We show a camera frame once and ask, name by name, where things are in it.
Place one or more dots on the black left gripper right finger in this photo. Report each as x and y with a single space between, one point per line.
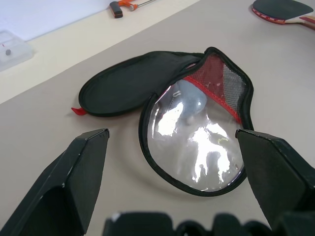
275 172

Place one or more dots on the black paddle case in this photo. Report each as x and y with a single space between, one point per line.
128 81

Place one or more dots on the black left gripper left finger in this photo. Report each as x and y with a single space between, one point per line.
61 172

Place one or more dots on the clear plastic box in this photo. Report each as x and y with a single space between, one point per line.
14 54

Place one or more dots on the table tennis paddle black rubber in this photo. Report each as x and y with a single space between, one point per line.
278 7

